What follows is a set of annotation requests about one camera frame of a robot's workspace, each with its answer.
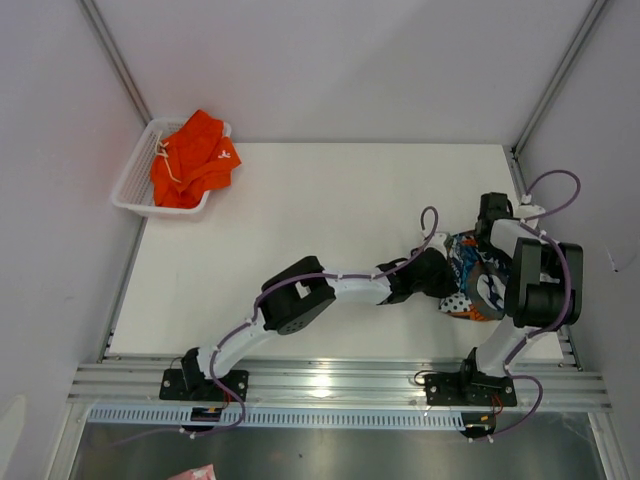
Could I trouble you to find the patterned blue orange shorts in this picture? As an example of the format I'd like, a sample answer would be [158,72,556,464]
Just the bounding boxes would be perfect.
[438,232,511,322]

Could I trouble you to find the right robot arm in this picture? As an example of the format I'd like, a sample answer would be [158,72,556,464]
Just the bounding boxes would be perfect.
[456,192,583,404]

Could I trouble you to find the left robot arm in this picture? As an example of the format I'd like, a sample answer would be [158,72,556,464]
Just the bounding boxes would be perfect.
[180,247,457,400]

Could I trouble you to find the pink cloth piece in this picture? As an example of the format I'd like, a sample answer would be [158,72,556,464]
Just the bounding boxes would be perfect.
[168,464,216,480]

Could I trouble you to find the white plastic basket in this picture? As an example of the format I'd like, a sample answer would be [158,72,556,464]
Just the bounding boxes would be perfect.
[111,117,231,219]

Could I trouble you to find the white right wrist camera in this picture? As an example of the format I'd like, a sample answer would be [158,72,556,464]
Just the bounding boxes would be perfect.
[514,194,546,229]

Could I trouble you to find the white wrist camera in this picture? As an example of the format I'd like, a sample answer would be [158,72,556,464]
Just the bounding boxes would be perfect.
[514,194,546,229]
[425,232,450,256]

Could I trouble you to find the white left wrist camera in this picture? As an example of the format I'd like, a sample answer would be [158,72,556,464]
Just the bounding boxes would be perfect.
[425,232,450,256]

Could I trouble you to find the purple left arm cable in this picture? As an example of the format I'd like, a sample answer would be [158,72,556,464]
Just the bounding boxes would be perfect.
[209,205,440,442]

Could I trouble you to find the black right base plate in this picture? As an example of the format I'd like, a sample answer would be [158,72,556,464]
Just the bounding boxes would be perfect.
[413,360,517,407]

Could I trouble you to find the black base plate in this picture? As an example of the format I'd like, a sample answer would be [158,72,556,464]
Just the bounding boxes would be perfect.
[413,360,517,407]
[159,368,249,402]

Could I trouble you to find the right aluminium frame post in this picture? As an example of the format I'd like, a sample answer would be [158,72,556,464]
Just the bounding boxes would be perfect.
[509,0,613,160]

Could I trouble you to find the aluminium frame post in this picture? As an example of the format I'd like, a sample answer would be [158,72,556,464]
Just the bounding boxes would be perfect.
[76,0,154,127]
[509,0,613,160]

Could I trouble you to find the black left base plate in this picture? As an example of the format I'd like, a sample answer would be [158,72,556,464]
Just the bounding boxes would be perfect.
[159,368,249,402]

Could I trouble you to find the white slotted cable duct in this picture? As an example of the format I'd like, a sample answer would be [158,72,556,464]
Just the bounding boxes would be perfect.
[87,404,465,431]

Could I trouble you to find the left aluminium frame post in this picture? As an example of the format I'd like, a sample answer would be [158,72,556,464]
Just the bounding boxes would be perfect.
[76,0,154,127]

